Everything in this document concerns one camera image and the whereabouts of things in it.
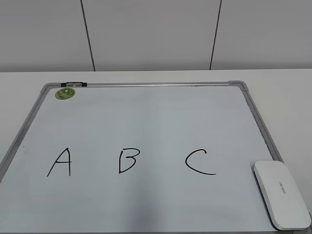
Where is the white whiteboard eraser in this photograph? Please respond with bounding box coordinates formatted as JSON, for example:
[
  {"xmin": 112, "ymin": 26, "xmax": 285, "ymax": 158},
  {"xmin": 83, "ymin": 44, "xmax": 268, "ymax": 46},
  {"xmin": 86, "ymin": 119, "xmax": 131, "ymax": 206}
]
[{"xmin": 253, "ymin": 160, "xmax": 312, "ymax": 231}]

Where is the white framed whiteboard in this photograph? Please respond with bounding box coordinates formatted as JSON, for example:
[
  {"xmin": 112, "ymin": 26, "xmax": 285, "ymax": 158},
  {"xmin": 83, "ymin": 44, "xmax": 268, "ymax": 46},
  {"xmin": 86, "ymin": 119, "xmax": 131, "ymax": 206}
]
[{"xmin": 0, "ymin": 81, "xmax": 281, "ymax": 234}]

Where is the black silver hanging clip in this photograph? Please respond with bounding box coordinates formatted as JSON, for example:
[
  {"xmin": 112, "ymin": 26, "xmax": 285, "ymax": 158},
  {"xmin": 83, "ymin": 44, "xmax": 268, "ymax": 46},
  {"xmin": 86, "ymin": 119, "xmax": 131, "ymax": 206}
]
[{"xmin": 60, "ymin": 82, "xmax": 87, "ymax": 87}]

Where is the round green magnet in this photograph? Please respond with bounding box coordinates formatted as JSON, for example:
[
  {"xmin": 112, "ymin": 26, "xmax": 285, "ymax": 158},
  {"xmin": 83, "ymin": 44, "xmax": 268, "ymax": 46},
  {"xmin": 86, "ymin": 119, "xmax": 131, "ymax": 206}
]
[{"xmin": 55, "ymin": 88, "xmax": 76, "ymax": 100}]

